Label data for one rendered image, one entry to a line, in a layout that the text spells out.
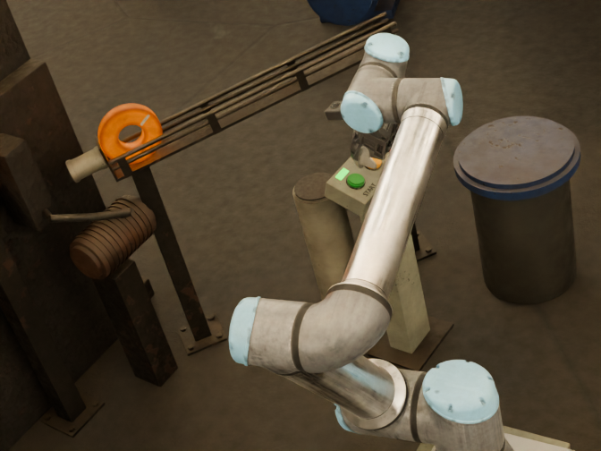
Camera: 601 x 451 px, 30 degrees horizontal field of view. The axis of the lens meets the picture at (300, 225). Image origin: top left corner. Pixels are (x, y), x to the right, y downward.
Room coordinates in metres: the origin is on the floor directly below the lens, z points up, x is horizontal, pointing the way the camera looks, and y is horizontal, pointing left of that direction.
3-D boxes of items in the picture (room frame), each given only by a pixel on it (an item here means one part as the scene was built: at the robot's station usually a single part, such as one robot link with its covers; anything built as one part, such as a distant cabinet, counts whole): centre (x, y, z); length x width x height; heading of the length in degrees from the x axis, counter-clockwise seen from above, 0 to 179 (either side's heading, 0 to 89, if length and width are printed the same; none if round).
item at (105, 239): (2.33, 0.47, 0.27); 0.22 x 0.13 x 0.53; 135
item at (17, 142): (2.36, 0.64, 0.68); 0.11 x 0.08 x 0.24; 45
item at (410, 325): (2.15, -0.20, 0.31); 0.24 x 0.16 x 0.62; 135
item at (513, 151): (2.28, -0.58, 0.22); 0.32 x 0.32 x 0.43
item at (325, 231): (2.24, -0.06, 0.26); 0.12 x 0.12 x 0.52
